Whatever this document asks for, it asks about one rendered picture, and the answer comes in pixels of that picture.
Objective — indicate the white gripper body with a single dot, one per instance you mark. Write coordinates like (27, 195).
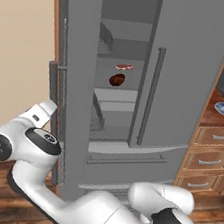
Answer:
(47, 107)

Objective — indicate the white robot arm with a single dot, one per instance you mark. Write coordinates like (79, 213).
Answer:
(96, 213)

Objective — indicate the grey fridge door, open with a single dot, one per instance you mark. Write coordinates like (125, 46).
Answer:
(78, 79)

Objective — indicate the dark brown steak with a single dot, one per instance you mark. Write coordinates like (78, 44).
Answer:
(116, 80)

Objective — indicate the red raw steak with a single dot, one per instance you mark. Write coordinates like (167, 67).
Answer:
(124, 66)

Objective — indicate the wooden fridge surround panel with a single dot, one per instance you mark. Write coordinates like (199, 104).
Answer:
(56, 15)

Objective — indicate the grey fridge body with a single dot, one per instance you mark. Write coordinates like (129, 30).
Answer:
(123, 45)

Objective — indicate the grey fridge door, closed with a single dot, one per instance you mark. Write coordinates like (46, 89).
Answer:
(189, 77)

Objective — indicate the grey freezer drawer front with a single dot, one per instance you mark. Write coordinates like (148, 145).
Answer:
(132, 172)

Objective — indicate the wooden drawer front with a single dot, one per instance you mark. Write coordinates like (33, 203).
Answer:
(199, 182)
(216, 136)
(208, 160)

